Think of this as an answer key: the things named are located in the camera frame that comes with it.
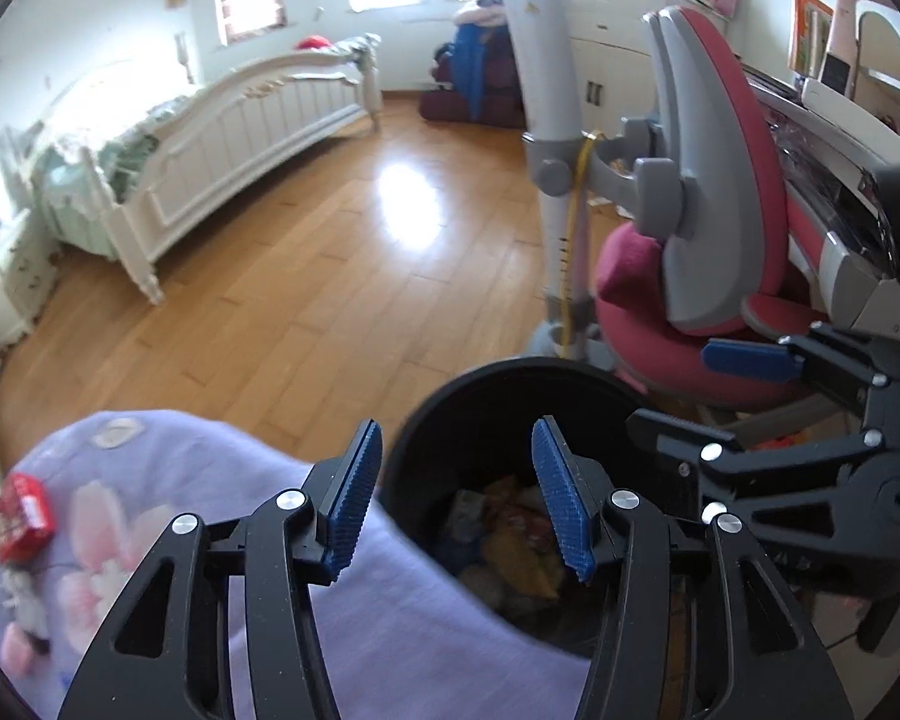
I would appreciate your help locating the green ruffled bedding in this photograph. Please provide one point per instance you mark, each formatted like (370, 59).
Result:
(127, 157)

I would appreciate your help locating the orange picture book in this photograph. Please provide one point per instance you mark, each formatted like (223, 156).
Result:
(810, 30)

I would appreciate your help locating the red snack box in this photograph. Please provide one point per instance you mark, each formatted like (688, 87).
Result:
(22, 517)

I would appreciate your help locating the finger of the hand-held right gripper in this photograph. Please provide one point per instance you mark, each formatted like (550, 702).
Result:
(742, 358)
(780, 457)

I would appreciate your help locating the purple floral blanket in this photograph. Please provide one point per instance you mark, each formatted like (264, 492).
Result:
(390, 615)

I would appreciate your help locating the white cabinet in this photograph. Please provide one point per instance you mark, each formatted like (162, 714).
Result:
(607, 37)

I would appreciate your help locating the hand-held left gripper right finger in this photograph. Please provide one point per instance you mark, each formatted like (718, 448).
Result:
(562, 495)

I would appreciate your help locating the dark red armchair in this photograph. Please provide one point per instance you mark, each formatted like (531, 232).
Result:
(502, 90)

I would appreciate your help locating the white study desk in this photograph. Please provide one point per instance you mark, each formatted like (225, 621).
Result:
(540, 52)

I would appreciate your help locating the white nightstand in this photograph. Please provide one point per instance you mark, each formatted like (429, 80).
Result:
(7, 285)

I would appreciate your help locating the white wooden bed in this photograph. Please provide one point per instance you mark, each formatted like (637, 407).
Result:
(217, 157)

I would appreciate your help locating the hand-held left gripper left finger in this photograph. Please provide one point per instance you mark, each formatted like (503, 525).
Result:
(352, 495)

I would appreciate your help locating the blue cloth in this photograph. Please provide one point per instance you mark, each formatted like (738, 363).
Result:
(469, 67)

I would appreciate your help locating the red cushion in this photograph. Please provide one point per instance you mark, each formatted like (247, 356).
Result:
(313, 42)

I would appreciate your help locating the pink and grey chair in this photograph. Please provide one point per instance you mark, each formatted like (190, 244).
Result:
(727, 165)

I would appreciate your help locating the black trash bin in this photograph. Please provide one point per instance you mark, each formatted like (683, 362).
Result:
(450, 420)

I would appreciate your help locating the white wall phone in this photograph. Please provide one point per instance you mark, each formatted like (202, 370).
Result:
(184, 56)

